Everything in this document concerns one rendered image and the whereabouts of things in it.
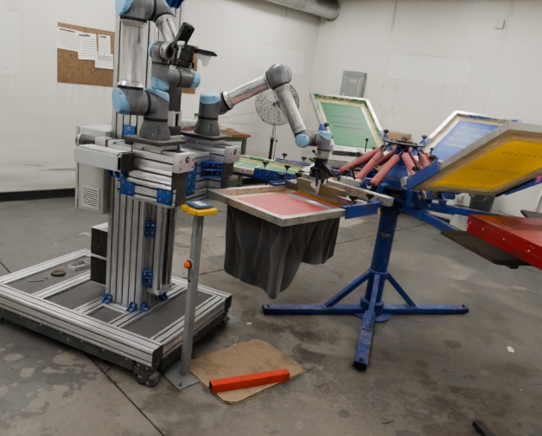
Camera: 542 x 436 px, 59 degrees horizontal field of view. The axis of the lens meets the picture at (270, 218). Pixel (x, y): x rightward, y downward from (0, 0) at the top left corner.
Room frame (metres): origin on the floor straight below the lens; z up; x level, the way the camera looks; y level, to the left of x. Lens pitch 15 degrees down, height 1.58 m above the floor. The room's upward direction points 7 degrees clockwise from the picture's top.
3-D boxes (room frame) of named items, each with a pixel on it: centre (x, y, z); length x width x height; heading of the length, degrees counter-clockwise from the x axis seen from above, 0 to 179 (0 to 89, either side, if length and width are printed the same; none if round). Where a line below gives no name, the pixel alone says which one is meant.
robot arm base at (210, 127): (2.84, 0.43, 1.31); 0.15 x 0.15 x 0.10
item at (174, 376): (2.33, 0.36, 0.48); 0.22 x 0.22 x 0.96; 46
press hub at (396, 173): (3.41, -0.85, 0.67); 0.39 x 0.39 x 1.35
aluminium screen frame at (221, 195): (2.65, -0.12, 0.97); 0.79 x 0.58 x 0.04; 136
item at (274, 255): (2.44, 0.08, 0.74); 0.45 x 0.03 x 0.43; 46
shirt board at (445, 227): (2.77, -1.04, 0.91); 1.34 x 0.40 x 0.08; 16
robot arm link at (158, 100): (2.37, 0.62, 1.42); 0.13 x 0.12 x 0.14; 133
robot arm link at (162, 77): (2.10, 0.52, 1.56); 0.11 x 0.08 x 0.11; 133
